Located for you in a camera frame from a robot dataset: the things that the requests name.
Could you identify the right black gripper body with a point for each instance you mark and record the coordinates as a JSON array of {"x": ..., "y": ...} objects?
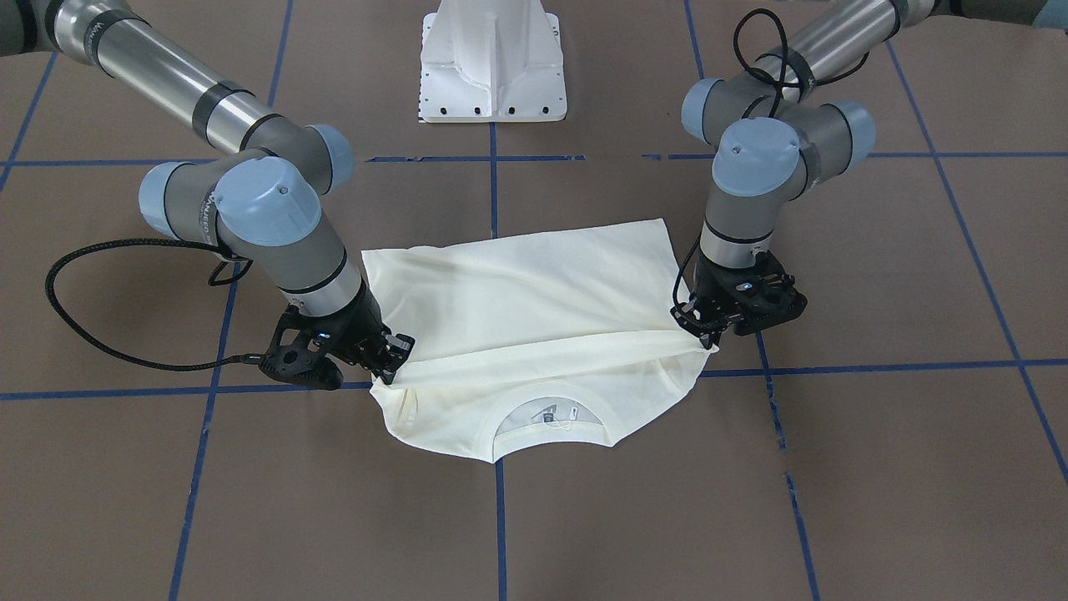
[{"x": 360, "y": 326}]

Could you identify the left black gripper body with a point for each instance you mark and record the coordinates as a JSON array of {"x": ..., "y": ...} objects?
[{"x": 710, "y": 291}]

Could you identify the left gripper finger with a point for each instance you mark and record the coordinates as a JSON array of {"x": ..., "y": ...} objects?
[{"x": 708, "y": 335}]

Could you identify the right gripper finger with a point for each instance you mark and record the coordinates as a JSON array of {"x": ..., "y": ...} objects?
[{"x": 395, "y": 352}]

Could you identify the cream long-sleeve cat shirt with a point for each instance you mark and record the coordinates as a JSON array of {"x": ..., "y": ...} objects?
[{"x": 561, "y": 336}]

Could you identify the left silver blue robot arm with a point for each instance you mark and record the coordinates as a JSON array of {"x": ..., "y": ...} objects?
[{"x": 769, "y": 148}]

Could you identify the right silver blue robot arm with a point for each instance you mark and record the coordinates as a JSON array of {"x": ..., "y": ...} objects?
[{"x": 258, "y": 205}]

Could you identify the white camera pedestal column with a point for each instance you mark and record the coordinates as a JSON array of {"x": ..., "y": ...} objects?
[{"x": 491, "y": 62}]

